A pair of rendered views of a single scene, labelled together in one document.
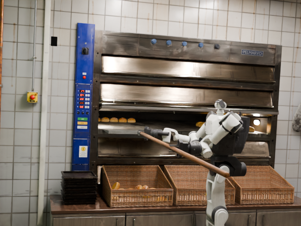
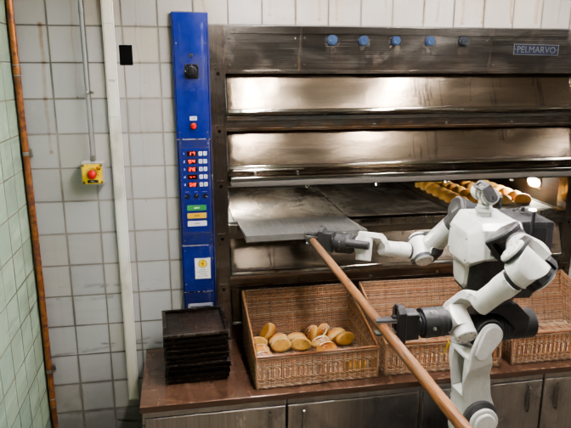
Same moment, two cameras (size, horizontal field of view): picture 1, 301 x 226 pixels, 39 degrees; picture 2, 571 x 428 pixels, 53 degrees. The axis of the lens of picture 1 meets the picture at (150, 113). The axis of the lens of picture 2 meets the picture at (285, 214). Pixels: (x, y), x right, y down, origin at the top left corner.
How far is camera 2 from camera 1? 1.38 m
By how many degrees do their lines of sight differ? 12
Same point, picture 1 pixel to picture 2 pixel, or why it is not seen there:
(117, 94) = (262, 154)
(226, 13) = not seen: outside the picture
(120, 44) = (262, 51)
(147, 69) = (319, 100)
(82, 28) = (181, 24)
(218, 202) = (477, 393)
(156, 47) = (338, 52)
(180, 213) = (394, 392)
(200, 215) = not seen: hidden behind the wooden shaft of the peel
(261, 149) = not seen: hidden behind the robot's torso
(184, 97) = (396, 152)
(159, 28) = (343, 12)
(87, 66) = (197, 103)
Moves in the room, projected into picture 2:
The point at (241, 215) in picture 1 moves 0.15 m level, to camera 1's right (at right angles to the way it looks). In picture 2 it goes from (514, 385) to (548, 387)
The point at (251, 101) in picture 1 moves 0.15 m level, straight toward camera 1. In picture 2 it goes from (529, 149) to (532, 152)
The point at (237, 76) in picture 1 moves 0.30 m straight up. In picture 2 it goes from (503, 100) to (509, 37)
